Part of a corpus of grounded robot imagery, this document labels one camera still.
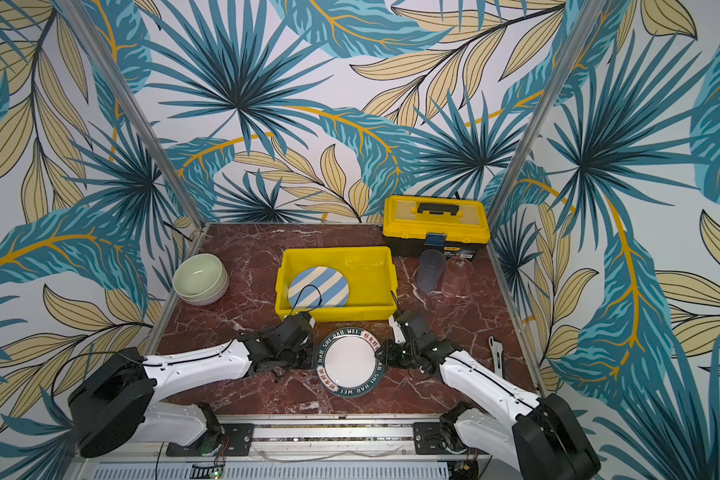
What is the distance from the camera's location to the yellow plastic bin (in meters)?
0.93

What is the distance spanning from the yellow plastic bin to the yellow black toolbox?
0.07 metres

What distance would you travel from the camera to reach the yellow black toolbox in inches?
39.2
